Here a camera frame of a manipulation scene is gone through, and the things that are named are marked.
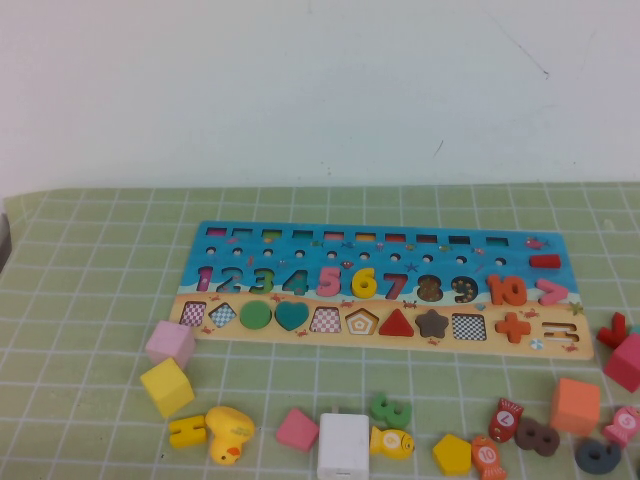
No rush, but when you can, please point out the green circle block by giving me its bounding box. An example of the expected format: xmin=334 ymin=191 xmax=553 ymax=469
xmin=238 ymin=301 xmax=273 ymax=332

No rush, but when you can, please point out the light pink wooden cube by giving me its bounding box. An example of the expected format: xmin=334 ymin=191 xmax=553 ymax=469
xmin=144 ymin=319 xmax=197 ymax=370

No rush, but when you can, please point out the yellow equals sign piece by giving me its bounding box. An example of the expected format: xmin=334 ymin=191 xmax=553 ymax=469
xmin=167 ymin=414 xmax=208 ymax=449

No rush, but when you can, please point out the colourful wooden puzzle board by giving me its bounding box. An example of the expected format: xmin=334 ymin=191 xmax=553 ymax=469
xmin=167 ymin=220 xmax=595 ymax=362

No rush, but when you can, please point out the green number three piece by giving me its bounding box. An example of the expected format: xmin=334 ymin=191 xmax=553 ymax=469
xmin=370 ymin=393 xmax=413 ymax=430

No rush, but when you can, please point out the red triangle block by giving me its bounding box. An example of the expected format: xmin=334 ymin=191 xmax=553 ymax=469
xmin=377 ymin=308 xmax=415 ymax=338

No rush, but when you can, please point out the orange fish number ten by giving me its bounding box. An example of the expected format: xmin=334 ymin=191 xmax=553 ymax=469
xmin=470 ymin=435 xmax=508 ymax=480

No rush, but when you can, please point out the brown star block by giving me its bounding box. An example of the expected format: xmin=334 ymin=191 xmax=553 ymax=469
xmin=413 ymin=308 xmax=449 ymax=339

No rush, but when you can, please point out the yellow pentagon block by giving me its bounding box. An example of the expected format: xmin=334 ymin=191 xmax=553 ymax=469
xmin=432 ymin=433 xmax=473 ymax=476

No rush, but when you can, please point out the yellow rubber duck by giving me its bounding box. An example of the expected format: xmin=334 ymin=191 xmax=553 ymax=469
xmin=204 ymin=405 xmax=256 ymax=468

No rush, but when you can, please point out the red less-than sign piece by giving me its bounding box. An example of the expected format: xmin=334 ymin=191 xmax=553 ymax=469
xmin=595 ymin=311 xmax=629 ymax=350

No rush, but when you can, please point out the slate grey number nine piece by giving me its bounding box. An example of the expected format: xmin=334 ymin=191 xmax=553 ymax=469
xmin=574 ymin=438 xmax=623 ymax=475

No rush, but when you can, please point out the brown number eight piece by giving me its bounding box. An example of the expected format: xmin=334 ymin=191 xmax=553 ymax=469
xmin=514 ymin=417 xmax=561 ymax=457

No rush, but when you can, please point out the white USB charger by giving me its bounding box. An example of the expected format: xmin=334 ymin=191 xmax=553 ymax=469
xmin=316 ymin=405 xmax=371 ymax=480

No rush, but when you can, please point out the crimson wooden cube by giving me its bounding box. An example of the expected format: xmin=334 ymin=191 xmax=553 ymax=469
xmin=602 ymin=332 xmax=640 ymax=394

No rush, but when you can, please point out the orange number ten piece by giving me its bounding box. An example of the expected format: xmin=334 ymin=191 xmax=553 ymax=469
xmin=485 ymin=273 xmax=528 ymax=307

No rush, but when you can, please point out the orange plus sign piece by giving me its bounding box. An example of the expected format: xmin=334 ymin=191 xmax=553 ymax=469
xmin=494 ymin=312 xmax=531 ymax=345

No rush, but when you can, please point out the pink fish number five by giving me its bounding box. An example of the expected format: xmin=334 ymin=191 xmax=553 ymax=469
xmin=601 ymin=405 xmax=640 ymax=449

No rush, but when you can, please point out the yellow number six piece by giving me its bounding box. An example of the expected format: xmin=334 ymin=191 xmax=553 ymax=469
xmin=350 ymin=267 xmax=377 ymax=299

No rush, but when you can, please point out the pink flat square block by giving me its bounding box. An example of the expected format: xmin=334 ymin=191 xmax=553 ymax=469
xmin=274 ymin=407 xmax=321 ymax=455

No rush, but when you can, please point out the yellow fish number nine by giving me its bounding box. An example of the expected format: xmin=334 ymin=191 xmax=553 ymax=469
xmin=368 ymin=427 xmax=416 ymax=459

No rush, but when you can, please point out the green checked tablecloth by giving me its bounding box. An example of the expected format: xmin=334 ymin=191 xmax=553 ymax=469
xmin=0 ymin=182 xmax=640 ymax=480

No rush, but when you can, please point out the pink greater-than sign piece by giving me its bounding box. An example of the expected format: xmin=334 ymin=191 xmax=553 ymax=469
xmin=534 ymin=280 xmax=570 ymax=306

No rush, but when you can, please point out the yellow wooden cube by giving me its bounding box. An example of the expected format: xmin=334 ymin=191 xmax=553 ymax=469
xmin=139 ymin=357 xmax=196 ymax=420

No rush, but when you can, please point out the pink number five piece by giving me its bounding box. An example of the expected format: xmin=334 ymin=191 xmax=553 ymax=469
xmin=314 ymin=266 xmax=343 ymax=297

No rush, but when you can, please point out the red fish number seven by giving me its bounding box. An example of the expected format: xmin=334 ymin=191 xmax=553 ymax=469
xmin=487 ymin=397 xmax=525 ymax=444

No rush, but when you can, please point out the orange wooden cube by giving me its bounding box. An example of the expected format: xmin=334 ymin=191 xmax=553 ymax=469
xmin=549 ymin=377 xmax=602 ymax=437

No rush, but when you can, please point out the teal heart block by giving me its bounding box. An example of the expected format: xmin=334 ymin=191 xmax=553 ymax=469
xmin=273 ymin=301 xmax=310 ymax=333

